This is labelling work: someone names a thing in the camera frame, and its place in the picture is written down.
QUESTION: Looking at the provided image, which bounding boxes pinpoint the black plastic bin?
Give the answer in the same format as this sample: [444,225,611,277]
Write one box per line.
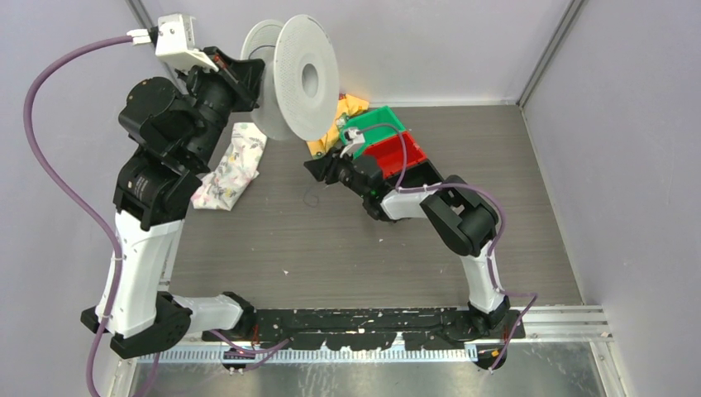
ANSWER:
[400,160,445,189]

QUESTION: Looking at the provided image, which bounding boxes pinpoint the red plastic bin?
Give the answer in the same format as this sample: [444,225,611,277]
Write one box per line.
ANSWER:
[362,131,427,179]

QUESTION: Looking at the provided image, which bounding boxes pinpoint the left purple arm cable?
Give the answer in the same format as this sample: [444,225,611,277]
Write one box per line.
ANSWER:
[23,35,163,397]

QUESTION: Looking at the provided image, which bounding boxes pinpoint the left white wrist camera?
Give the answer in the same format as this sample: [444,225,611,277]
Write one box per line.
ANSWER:
[127,13,219,73]

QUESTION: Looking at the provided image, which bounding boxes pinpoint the grey plastic cable spool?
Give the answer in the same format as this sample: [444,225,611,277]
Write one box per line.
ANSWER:
[241,14,340,141]

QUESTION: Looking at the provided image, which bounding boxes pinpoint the white patterned cloth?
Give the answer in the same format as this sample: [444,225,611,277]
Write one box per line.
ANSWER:
[191,122,267,211]

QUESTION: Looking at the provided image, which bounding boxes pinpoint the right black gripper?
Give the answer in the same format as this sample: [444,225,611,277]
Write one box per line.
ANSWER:
[305,146,370,200]

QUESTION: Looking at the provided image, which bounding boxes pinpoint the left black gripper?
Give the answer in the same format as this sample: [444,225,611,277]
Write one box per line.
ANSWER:
[174,45,264,169]

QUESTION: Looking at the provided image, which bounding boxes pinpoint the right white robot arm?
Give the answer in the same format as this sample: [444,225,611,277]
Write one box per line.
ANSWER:
[303,153,510,340]

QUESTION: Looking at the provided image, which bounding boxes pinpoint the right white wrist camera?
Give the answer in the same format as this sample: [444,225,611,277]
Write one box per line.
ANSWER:
[340,127,365,159]

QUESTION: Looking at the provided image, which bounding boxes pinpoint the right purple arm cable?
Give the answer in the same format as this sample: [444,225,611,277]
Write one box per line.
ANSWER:
[345,123,508,299]

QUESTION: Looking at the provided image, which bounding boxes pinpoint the yellow patterned cloth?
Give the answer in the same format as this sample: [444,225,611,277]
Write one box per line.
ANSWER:
[307,93,370,159]

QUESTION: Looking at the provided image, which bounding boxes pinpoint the white slotted cable duct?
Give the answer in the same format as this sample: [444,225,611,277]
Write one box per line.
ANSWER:
[159,343,478,365]

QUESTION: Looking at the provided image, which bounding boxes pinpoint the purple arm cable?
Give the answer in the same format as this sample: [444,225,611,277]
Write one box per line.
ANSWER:
[345,123,508,299]
[23,35,163,397]

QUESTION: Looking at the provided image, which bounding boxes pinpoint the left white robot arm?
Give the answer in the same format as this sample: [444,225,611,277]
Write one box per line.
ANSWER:
[81,47,265,359]

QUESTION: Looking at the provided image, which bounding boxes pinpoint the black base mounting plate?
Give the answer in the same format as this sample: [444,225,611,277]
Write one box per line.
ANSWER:
[220,307,520,352]

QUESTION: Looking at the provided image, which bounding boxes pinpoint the green plastic bin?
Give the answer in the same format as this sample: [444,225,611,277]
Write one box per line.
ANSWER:
[339,106,406,157]

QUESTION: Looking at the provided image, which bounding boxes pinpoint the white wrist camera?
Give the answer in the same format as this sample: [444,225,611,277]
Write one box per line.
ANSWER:
[127,13,219,73]
[340,127,365,159]

